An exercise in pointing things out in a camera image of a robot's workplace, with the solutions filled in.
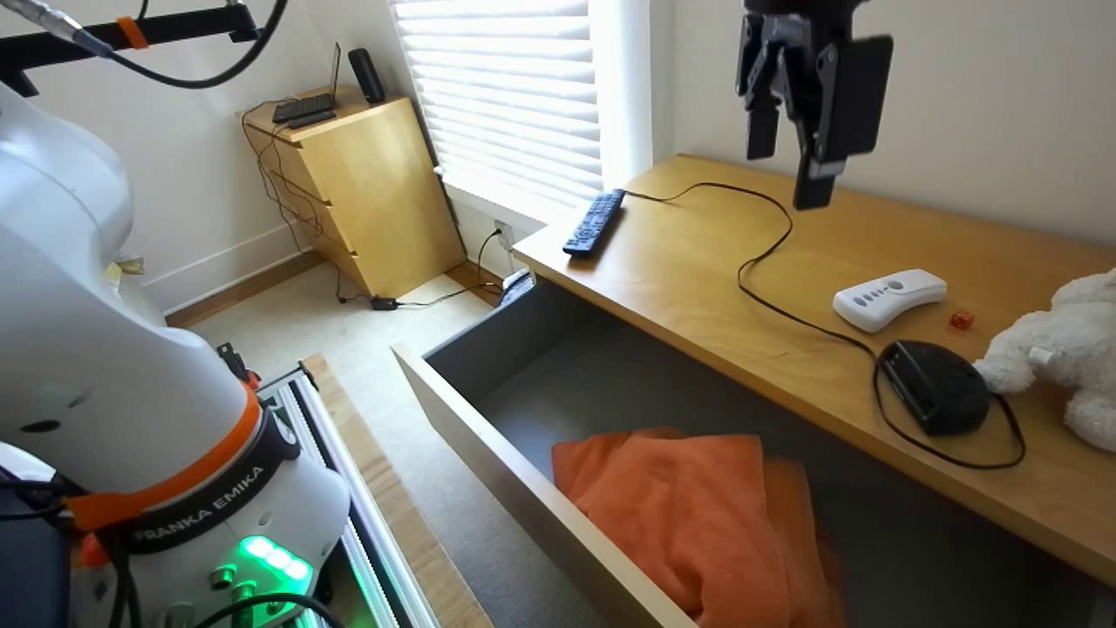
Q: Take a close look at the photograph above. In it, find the black oval device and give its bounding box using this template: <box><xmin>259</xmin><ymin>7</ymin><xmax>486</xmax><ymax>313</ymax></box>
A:
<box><xmin>875</xmin><ymin>339</ymin><xmax>993</xmax><ymax>440</ymax></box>

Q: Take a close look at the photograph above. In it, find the orange towel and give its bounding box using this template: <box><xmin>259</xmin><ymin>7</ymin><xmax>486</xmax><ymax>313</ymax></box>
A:
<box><xmin>551</xmin><ymin>431</ymin><xmax>846</xmax><ymax>628</ymax></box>

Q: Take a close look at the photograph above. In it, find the thin black cable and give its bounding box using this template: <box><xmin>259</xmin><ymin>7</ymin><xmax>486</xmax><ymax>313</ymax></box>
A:
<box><xmin>621</xmin><ymin>174</ymin><xmax>1028</xmax><ymax>476</ymax></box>

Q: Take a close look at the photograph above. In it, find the white baseboard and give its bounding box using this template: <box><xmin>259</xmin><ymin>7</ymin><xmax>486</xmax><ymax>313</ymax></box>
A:
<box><xmin>136</xmin><ymin>225</ymin><xmax>306</xmax><ymax>317</ymax></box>

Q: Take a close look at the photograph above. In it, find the black TV remote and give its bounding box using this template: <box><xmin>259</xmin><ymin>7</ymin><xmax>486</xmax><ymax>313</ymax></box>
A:
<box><xmin>563</xmin><ymin>189</ymin><xmax>627</xmax><ymax>263</ymax></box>

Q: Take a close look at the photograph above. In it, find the small wooden cabinet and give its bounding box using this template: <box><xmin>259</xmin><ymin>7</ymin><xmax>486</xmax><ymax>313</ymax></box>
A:
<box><xmin>240</xmin><ymin>95</ymin><xmax>472</xmax><ymax>304</ymax></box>

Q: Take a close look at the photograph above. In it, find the black camera stand bar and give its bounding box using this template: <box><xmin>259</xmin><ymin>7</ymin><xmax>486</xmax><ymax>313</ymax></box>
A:
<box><xmin>0</xmin><ymin>0</ymin><xmax>260</xmax><ymax>98</ymax></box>

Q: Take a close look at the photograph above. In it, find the white remote control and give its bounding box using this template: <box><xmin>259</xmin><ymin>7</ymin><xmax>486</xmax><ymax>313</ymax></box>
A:
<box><xmin>831</xmin><ymin>264</ymin><xmax>953</xmax><ymax>335</ymax></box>

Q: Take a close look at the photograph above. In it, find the white plush toy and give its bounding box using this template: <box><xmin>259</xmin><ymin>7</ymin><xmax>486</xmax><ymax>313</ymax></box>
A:
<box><xmin>974</xmin><ymin>270</ymin><xmax>1116</xmax><ymax>459</ymax></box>

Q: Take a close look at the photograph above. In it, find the white slatted window blind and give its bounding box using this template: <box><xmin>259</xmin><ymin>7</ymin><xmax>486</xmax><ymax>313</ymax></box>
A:
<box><xmin>394</xmin><ymin>0</ymin><xmax>607</xmax><ymax>219</ymax></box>

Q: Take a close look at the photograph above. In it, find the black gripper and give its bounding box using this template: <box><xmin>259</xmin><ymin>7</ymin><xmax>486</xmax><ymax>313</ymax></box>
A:
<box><xmin>736</xmin><ymin>0</ymin><xmax>868</xmax><ymax>213</ymax></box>

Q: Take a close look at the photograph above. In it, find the black router box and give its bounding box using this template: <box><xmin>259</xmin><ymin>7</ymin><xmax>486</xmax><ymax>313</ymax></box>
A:
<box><xmin>271</xmin><ymin>90</ymin><xmax>344</xmax><ymax>129</ymax></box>

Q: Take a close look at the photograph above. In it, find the black upright speaker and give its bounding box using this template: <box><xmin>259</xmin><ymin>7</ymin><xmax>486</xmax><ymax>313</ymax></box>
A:
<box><xmin>344</xmin><ymin>46</ymin><xmax>392</xmax><ymax>107</ymax></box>

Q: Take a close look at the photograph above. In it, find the black looping stand cable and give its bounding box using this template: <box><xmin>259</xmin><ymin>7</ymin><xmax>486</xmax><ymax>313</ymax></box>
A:
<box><xmin>107</xmin><ymin>0</ymin><xmax>294</xmax><ymax>90</ymax></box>

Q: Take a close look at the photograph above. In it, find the light wooden dresser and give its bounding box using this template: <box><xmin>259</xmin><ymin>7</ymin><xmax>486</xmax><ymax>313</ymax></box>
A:
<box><xmin>508</xmin><ymin>155</ymin><xmax>1116</xmax><ymax>590</ymax></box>

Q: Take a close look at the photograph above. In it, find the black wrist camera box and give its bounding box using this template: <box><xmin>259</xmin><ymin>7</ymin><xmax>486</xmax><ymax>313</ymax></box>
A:
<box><xmin>831</xmin><ymin>33</ymin><xmax>898</xmax><ymax>167</ymax></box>

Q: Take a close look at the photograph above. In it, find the grey open dresser drawer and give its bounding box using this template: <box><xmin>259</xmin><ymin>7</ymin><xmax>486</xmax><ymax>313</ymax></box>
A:
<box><xmin>394</xmin><ymin>274</ymin><xmax>1116</xmax><ymax>628</ymax></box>

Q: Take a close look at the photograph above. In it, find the wood edged robot platform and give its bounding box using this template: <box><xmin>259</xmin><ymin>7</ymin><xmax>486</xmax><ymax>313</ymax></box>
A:
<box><xmin>259</xmin><ymin>354</ymin><xmax>499</xmax><ymax>628</ymax></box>

